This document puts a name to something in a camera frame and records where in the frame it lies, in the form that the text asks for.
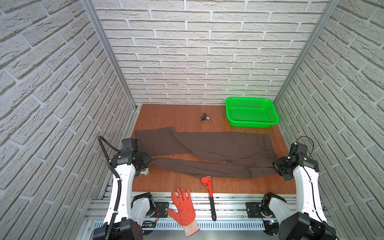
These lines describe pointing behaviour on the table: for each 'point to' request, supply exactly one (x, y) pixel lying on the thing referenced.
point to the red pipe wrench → (207, 180)
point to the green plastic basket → (251, 112)
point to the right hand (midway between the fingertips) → (276, 166)
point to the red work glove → (186, 214)
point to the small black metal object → (205, 117)
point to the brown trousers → (234, 155)
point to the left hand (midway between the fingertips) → (145, 161)
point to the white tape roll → (145, 171)
